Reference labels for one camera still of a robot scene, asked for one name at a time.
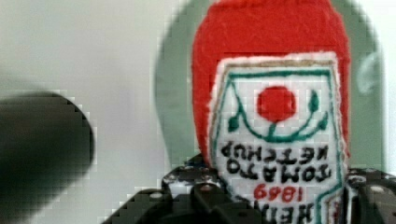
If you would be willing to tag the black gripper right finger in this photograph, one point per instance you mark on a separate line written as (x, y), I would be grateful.
(370, 197)

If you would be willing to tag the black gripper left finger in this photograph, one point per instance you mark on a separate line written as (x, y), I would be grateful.
(190, 194)

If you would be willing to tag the red plush ketchup bottle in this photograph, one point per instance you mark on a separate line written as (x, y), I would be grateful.
(270, 105)

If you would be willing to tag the green oval strainer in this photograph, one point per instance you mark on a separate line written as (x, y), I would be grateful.
(173, 85)

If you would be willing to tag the black pan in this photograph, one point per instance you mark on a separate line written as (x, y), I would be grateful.
(46, 144)

